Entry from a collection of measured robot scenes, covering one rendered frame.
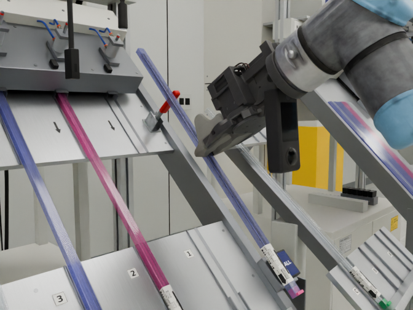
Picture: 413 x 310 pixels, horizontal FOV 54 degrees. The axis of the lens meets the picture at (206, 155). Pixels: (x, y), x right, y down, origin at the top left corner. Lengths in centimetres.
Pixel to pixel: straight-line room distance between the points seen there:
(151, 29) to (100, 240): 148
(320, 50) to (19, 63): 50
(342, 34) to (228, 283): 42
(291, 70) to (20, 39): 51
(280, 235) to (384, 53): 55
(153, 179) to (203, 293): 236
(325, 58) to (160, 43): 256
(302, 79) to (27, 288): 42
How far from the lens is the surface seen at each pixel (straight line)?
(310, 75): 52
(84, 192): 116
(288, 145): 56
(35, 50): 81
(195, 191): 81
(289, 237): 91
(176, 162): 84
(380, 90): 47
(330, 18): 50
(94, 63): 84
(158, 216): 307
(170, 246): 67
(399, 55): 48
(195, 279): 66
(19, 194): 251
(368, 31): 48
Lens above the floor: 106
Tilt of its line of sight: 7 degrees down
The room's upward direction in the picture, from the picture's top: straight up
